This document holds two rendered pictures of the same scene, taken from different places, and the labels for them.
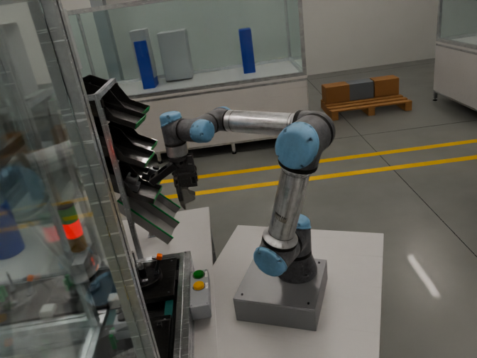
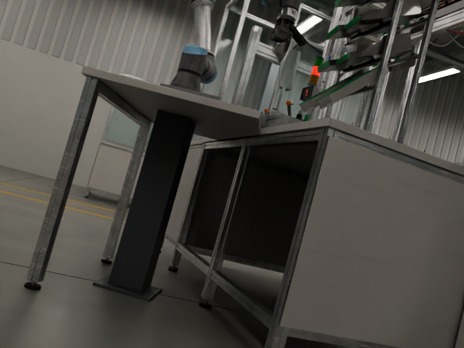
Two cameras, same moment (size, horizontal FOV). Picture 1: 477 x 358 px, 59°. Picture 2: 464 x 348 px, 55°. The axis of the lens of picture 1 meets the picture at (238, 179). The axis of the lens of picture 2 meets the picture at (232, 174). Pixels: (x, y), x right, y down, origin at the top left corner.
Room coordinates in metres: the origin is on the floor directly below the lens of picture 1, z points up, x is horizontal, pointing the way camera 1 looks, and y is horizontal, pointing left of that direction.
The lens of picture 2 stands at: (3.39, -0.49, 0.51)
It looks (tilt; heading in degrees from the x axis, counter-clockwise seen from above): 4 degrees up; 163
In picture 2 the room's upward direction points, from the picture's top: 15 degrees clockwise
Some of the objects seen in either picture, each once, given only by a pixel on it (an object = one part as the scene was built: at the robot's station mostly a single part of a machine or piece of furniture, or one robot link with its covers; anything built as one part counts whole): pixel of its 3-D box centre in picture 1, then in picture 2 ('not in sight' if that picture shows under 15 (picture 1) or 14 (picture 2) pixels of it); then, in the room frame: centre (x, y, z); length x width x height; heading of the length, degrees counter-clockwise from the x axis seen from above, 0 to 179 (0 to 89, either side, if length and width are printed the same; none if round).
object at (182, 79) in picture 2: (296, 259); (186, 82); (1.28, -0.17, 1.00); 0.15 x 0.15 x 0.10
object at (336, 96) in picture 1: (363, 96); not in sight; (6.42, -2.13, 0.20); 1.20 x 0.80 x 0.41; 88
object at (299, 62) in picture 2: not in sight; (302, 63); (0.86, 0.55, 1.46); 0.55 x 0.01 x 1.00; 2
